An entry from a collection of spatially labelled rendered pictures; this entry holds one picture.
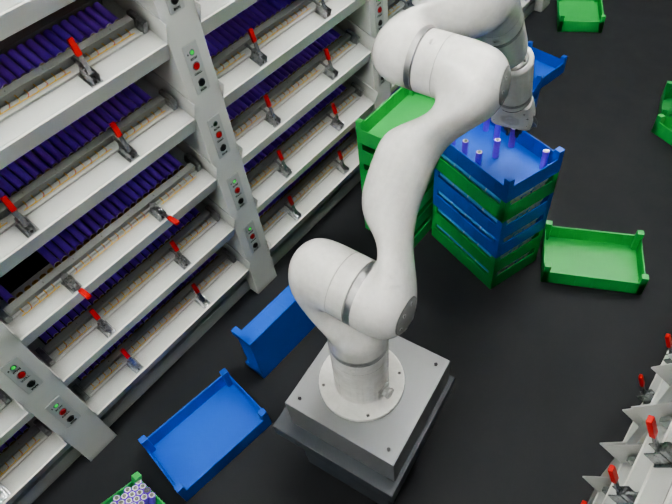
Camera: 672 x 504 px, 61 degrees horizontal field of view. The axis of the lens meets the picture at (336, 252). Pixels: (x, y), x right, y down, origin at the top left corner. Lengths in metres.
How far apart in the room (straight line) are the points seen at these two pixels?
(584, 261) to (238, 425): 1.22
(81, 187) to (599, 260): 1.56
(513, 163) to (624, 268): 0.57
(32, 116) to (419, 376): 0.95
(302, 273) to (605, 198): 1.51
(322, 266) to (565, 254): 1.24
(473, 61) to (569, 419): 1.12
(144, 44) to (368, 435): 0.95
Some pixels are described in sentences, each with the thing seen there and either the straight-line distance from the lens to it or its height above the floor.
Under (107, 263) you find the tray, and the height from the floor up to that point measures 0.54.
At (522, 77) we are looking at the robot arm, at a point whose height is 0.81.
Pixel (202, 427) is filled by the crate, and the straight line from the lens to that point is 1.76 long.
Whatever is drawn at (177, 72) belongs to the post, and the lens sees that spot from 1.38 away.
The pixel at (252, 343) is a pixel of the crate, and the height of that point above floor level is 0.20.
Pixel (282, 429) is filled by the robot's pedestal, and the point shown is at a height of 0.28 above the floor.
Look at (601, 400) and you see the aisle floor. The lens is 1.79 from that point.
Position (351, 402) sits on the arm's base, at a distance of 1.27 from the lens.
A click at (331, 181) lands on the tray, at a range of 2.04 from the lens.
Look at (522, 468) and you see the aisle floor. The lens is 1.66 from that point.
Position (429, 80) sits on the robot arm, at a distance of 0.91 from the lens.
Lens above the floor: 1.54
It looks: 50 degrees down
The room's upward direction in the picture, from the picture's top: 9 degrees counter-clockwise
